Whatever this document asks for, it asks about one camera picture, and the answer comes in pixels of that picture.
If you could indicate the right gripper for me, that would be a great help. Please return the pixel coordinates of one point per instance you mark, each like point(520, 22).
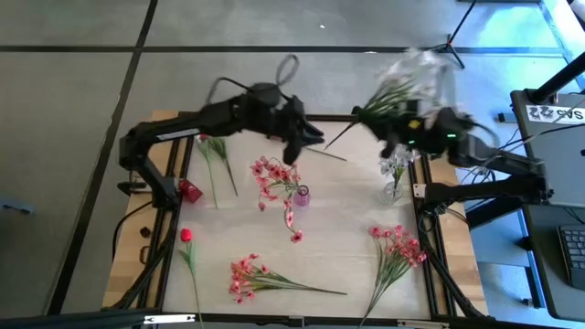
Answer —
point(407, 128)

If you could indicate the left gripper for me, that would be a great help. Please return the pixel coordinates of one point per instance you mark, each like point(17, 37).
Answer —
point(288, 116)

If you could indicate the white flower bunch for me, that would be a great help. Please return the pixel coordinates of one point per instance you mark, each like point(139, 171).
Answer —
point(388, 98)
point(224, 155)
point(395, 162)

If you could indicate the pink orchid stem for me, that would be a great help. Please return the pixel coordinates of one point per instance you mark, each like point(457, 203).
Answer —
point(274, 173)

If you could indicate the pink glass vase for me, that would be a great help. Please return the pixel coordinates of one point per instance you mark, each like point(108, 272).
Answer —
point(301, 197)

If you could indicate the flower stems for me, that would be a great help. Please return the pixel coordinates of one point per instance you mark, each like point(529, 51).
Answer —
point(402, 249)

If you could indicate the pink flower bunch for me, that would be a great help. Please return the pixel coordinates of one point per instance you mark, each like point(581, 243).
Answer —
point(247, 276)

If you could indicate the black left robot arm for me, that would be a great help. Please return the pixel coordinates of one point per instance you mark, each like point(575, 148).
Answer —
point(192, 125)

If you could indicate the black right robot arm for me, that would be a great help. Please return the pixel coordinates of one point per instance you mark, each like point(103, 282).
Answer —
point(493, 162)

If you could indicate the black tripod stand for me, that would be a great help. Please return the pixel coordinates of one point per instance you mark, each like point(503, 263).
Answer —
point(450, 45)

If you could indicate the small grey floor box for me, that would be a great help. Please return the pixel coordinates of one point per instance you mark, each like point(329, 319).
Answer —
point(507, 117)

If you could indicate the white printed label sticker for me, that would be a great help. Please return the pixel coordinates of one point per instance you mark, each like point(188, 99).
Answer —
point(555, 113)

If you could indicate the black equipment cart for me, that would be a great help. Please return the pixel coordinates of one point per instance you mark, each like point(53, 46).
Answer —
point(535, 237)

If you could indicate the black vertical pole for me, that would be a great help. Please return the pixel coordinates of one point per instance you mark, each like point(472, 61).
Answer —
point(560, 77)

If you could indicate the black keyboard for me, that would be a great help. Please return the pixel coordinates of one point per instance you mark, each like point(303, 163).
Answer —
point(573, 251)

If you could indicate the black beam with white label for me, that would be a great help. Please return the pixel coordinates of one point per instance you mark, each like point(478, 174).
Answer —
point(91, 320)

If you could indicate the blue-grey floor object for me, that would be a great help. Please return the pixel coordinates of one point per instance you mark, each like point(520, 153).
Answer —
point(16, 206)

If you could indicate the black aluminium table frame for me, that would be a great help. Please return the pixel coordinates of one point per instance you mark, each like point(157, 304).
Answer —
point(333, 117)

